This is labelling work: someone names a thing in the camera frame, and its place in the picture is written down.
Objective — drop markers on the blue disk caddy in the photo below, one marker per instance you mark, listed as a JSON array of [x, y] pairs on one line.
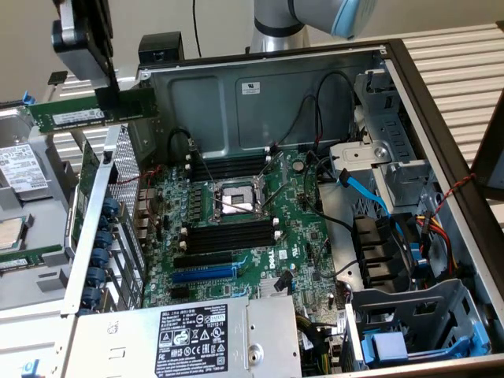
[[388, 346]]

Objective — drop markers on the CPU chip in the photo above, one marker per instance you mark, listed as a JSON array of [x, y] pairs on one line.
[[10, 234]]

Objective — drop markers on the blue plastic connector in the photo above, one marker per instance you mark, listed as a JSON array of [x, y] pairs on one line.
[[418, 256]]

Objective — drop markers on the long black expansion slot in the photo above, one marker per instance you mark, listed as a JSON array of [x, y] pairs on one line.
[[202, 260]]

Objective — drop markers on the thin metal locking lever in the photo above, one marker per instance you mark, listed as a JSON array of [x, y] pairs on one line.
[[242, 208], [204, 166]]

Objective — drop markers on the metal socket cover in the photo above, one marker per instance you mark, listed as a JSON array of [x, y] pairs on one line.
[[271, 165]]

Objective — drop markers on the silver chipset heatsink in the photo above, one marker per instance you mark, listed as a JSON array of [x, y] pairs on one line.
[[267, 288]]

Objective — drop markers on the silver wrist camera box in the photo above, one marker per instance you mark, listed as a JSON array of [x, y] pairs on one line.
[[75, 59]]

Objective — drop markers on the black ribbed plastic block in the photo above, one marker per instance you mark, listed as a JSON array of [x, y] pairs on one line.
[[376, 252]]

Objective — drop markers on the green graphics card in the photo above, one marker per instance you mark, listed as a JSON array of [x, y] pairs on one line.
[[84, 185]]

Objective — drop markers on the blue expansion slot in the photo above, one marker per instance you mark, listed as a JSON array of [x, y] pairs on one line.
[[202, 273]]

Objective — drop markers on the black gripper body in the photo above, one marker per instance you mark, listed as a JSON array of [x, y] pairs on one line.
[[98, 43]]

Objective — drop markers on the green motherboard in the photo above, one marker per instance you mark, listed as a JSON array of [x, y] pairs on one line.
[[315, 236]]

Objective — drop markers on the grey power supply box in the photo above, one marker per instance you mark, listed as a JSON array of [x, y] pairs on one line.
[[118, 342]]

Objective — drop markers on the blue disk bracket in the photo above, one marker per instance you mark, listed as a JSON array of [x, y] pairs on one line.
[[27, 98]]

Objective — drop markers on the grey parts rack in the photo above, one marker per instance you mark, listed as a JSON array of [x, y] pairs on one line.
[[51, 224]]

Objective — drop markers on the silver metal disk bay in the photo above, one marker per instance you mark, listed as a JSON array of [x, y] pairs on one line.
[[362, 155]]

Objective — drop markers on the open grey PC case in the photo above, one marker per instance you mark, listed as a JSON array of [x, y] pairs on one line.
[[88, 244]]

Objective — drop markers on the blue card retention clip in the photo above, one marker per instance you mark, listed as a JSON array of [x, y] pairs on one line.
[[111, 205], [105, 239], [96, 275], [91, 295], [84, 312], [101, 256]]

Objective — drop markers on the metal network port block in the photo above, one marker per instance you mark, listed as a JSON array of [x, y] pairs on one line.
[[145, 197]]

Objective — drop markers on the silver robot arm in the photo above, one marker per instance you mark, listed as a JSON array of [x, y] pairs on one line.
[[275, 23]]

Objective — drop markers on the round coin battery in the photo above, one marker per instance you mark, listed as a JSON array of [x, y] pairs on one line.
[[299, 165]]

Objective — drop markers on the grey metal disk bay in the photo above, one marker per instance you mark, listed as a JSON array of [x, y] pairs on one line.
[[393, 303]]

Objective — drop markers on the RAM slot white latches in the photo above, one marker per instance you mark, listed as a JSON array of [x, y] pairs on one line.
[[236, 156], [236, 166], [228, 244], [228, 230]]

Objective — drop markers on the short black expansion slot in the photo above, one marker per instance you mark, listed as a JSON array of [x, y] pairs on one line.
[[180, 292]]

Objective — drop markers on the green RAM stick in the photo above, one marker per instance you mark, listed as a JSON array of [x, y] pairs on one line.
[[23, 260], [78, 117]]

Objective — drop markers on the white case label sticker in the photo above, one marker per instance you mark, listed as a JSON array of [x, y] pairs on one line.
[[250, 88]]

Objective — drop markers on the dark flat panel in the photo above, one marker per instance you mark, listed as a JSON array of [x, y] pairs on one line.
[[492, 157]]

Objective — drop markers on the CPU socket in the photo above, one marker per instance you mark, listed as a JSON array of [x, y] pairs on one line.
[[232, 195]]

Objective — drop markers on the silver hard disk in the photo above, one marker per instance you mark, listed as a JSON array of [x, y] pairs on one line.
[[21, 165]]

